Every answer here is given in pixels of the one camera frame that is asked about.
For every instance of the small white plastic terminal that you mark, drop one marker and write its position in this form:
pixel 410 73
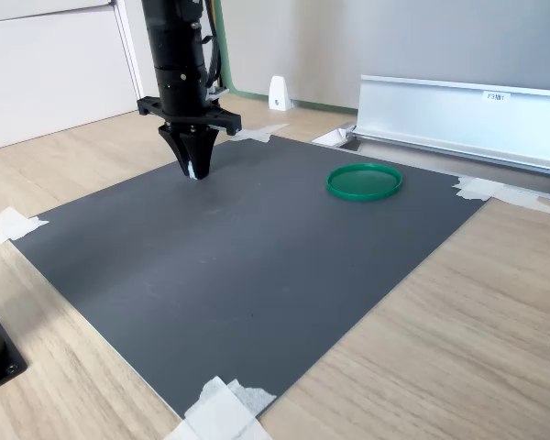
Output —
pixel 191 170

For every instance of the round green lid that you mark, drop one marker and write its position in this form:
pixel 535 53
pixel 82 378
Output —
pixel 364 182

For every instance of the white tape piece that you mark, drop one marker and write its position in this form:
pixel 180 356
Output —
pixel 14 224
pixel 256 134
pixel 486 190
pixel 220 412

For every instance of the green partition edge trim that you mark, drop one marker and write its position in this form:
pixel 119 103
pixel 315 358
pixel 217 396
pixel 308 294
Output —
pixel 229 69

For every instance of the dark grey mat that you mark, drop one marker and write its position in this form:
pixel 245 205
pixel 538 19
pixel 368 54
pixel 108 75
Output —
pixel 238 275

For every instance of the small white bracket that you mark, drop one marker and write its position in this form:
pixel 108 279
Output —
pixel 278 94

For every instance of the white label on duct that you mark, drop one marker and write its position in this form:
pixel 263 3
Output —
pixel 497 96

